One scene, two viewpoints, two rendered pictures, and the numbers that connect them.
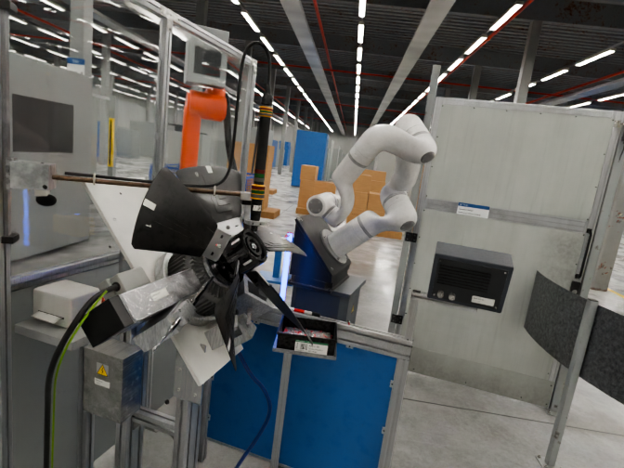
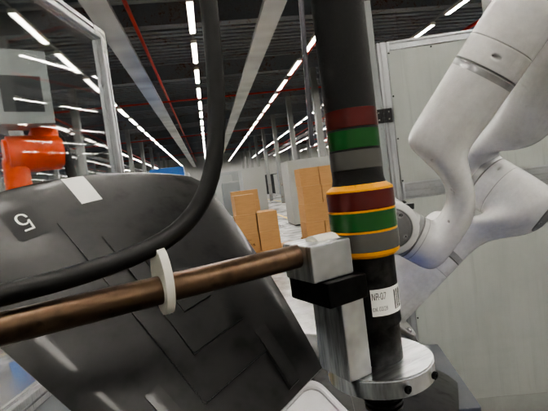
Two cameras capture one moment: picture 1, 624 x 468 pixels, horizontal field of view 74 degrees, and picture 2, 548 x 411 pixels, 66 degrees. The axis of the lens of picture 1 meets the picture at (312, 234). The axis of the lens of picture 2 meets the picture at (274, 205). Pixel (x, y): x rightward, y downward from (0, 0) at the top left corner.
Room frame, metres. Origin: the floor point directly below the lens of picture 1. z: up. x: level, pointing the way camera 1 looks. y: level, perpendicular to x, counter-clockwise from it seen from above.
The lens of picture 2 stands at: (1.06, 0.30, 1.41)
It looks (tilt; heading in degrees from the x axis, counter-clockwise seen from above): 3 degrees down; 347
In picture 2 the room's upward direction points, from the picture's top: 7 degrees counter-clockwise
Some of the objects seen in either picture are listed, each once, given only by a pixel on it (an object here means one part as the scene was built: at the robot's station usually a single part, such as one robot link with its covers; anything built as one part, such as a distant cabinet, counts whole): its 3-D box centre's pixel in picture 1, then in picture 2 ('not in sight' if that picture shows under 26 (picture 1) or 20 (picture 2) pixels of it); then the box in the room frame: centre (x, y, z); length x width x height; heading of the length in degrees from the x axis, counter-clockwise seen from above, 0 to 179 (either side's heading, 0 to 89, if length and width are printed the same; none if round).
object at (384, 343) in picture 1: (303, 322); not in sight; (1.64, -0.01, 0.82); 0.90 x 0.04 x 0.08; 73
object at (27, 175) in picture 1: (31, 175); not in sight; (1.12, 0.78, 1.36); 0.10 x 0.07 x 0.09; 108
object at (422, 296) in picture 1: (443, 301); not in sight; (1.48, -0.52, 1.04); 0.24 x 0.03 x 0.03; 73
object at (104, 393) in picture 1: (112, 379); not in sight; (1.20, 0.57, 0.73); 0.15 x 0.09 x 0.22; 73
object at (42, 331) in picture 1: (88, 318); not in sight; (1.37, 0.75, 0.85); 0.36 x 0.24 x 0.03; 163
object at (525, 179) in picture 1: (495, 240); (511, 214); (2.77, -1.24, 1.10); 1.21 x 0.06 x 2.20; 73
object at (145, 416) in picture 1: (158, 421); not in sight; (1.25, 0.44, 0.56); 0.19 x 0.04 x 0.04; 73
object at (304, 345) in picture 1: (306, 335); not in sight; (1.46, -0.03, 0.85); 0.22 x 0.17 x 0.07; 88
